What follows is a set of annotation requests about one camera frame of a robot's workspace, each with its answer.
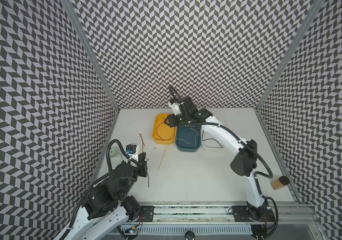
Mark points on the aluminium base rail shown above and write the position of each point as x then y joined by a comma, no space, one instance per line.
228,218

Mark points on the brown jar black lid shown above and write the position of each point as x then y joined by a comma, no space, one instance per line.
280,182

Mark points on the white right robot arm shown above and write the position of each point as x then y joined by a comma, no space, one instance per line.
246,163

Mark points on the white plastic bin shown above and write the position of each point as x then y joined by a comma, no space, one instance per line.
209,142

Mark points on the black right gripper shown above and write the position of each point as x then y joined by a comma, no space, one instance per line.
181,106

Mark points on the aluminium corner post right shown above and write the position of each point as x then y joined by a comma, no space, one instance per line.
300,35

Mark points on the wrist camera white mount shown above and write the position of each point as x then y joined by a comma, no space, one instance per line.
175,108
132,152

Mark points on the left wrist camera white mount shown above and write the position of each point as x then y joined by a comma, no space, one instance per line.
132,152

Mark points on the teal plastic bin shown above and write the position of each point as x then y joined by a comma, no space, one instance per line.
188,139

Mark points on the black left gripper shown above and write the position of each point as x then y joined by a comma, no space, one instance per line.
142,163

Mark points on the clear jar white lid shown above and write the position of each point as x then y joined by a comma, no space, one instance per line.
115,156

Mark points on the aluminium corner post left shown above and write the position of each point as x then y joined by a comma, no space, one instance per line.
71,14

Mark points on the yellow plastic bin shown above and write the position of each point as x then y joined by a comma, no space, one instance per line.
163,134

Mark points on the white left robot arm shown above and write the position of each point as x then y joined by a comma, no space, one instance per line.
106,205

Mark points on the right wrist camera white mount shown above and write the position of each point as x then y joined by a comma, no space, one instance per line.
175,108

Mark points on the aluminium corner post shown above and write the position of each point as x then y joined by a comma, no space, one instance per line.
300,35
71,14

